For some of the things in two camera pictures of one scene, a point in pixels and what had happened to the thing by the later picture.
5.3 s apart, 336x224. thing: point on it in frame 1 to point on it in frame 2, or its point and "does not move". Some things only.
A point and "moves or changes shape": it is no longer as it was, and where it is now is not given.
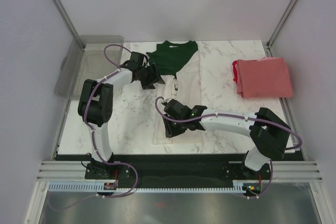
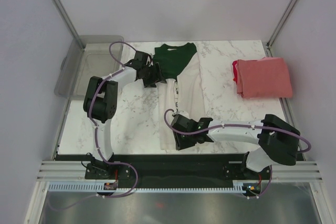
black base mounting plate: [176, 169] does not move
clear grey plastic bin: [92, 57] does not move
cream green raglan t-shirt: [178, 65] moves or changes shape
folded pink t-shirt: [268, 77] does not move
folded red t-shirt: [234, 71] does not move
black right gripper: [170, 131] to [179, 144]
